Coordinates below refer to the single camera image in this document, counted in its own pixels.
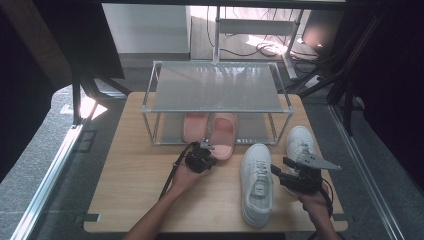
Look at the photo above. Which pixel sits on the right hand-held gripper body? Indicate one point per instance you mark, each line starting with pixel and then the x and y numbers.
pixel 306 181

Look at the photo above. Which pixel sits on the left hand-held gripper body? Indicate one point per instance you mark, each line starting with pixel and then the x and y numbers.
pixel 200 160

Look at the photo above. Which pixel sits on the white sneaker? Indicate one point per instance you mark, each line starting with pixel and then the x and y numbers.
pixel 300 140
pixel 256 186

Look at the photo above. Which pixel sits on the pink slipper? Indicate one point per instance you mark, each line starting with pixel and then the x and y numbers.
pixel 224 133
pixel 195 128

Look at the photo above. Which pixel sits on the metal shoe rack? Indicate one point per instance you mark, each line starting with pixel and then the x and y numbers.
pixel 216 86

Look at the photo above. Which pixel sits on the person's right hand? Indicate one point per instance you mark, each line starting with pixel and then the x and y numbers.
pixel 315 203

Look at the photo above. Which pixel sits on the person's left hand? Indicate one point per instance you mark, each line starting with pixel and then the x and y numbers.
pixel 185 181

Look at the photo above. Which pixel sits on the black metal stand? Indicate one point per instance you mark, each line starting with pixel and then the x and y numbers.
pixel 348 100

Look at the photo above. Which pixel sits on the dark computer case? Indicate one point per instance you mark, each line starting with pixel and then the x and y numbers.
pixel 321 33

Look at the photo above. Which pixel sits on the black tripod stand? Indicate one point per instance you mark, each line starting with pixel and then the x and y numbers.
pixel 76 100

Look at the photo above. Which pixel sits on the white cabinet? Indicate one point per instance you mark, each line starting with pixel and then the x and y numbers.
pixel 146 28

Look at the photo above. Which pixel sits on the aluminium rail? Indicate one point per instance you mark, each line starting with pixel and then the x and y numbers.
pixel 363 173
pixel 46 186

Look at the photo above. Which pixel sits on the white metal desk frame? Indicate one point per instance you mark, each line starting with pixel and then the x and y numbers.
pixel 256 26

